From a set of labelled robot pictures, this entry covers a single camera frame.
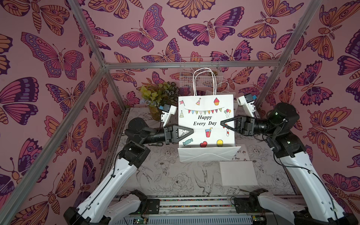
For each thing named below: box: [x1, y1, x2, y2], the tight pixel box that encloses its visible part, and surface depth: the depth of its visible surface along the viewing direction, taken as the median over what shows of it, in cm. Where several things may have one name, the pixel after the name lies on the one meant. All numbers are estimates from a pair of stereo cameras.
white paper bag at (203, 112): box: [177, 67, 241, 163], surface depth 53 cm
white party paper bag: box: [219, 144, 258, 187], surface depth 87 cm
